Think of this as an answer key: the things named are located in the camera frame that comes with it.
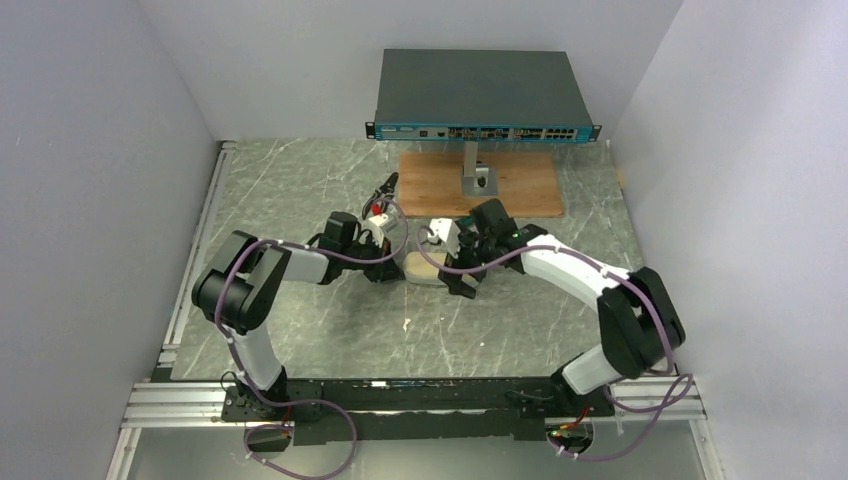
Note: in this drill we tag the wooden board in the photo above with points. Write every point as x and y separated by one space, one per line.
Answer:
449 185

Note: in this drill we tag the black pliers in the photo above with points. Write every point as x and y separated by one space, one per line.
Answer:
374 205

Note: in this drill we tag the white aluminium table rail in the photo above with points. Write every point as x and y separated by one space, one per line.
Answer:
197 252

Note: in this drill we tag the beige umbrella case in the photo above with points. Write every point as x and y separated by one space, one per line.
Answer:
418 271

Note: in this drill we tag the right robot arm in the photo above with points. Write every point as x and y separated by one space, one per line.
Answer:
638 323

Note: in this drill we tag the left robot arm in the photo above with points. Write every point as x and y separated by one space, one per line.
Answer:
238 287

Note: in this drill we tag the aluminium front frame rail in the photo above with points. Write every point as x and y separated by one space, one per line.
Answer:
197 404

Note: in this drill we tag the grey metal stand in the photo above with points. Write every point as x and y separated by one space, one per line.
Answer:
478 179

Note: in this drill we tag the grey network switch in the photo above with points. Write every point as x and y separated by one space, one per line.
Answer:
444 95

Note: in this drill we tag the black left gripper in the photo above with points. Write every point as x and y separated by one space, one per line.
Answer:
374 207

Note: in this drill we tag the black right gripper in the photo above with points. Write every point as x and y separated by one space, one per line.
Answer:
460 266

